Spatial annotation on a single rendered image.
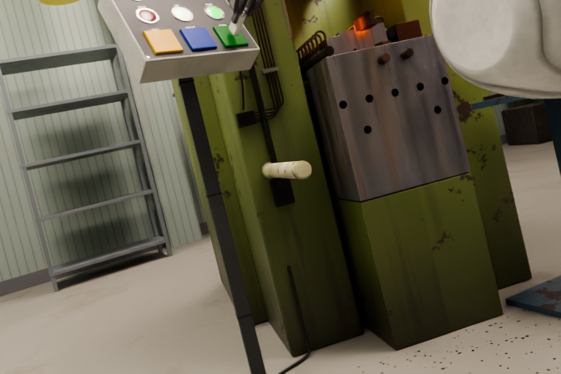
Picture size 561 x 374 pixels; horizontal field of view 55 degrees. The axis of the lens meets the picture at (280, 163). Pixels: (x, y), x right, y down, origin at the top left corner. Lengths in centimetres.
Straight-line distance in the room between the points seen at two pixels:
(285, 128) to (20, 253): 379
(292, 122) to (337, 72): 26
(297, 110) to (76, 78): 377
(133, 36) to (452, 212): 107
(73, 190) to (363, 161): 391
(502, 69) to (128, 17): 110
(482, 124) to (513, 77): 159
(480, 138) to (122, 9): 129
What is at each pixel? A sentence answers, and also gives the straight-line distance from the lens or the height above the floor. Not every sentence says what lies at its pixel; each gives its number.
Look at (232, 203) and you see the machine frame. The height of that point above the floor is 51.
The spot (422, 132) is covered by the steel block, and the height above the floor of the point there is 63.
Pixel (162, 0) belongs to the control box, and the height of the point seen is 114.
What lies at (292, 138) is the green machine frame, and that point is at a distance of 178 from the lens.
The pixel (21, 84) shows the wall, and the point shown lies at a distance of 534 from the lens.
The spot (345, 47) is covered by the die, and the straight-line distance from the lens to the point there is 173.
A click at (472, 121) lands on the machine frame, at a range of 204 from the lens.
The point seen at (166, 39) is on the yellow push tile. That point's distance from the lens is 139.
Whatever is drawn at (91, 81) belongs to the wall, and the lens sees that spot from 537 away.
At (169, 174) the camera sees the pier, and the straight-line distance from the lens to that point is 512.
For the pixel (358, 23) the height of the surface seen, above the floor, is 100.
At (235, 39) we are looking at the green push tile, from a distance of 148.
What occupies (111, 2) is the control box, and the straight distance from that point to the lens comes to 147.
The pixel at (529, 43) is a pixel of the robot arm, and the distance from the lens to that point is 45.
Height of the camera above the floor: 69
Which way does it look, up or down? 2 degrees down
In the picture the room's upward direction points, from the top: 14 degrees counter-clockwise
